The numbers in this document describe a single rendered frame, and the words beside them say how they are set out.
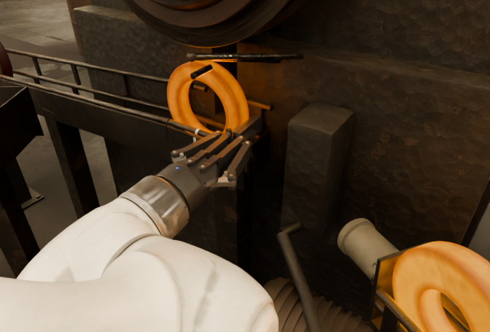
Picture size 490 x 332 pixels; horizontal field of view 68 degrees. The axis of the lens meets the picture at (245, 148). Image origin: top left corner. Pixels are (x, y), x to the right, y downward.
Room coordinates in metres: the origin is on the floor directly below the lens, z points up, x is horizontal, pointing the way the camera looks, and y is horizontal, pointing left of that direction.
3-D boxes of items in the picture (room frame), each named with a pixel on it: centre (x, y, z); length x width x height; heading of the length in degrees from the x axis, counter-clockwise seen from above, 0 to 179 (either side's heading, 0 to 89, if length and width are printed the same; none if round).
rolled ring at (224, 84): (0.64, 0.08, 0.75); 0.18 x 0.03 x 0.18; 55
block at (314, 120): (0.52, -0.13, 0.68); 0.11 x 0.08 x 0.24; 146
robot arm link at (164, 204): (0.38, 0.12, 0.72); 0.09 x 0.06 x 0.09; 56
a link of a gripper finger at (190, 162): (0.50, 0.06, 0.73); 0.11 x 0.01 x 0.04; 147
